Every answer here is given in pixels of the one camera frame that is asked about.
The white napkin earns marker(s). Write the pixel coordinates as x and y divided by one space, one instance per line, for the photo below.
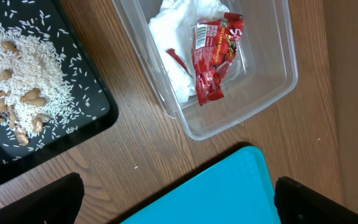
172 30

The teal plastic tray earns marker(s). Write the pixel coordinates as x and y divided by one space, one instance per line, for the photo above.
237 189

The rice and peanuts pile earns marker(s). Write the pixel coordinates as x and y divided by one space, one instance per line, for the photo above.
33 88

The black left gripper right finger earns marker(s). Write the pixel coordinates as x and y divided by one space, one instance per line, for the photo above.
298 204

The red snack wrapper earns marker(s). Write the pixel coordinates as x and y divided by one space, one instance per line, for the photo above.
215 46

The clear plastic bin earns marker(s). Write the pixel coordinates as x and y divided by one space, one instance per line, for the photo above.
264 70

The black tray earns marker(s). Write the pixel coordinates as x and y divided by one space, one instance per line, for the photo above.
95 107

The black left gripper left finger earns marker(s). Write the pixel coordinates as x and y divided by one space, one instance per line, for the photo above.
58 202

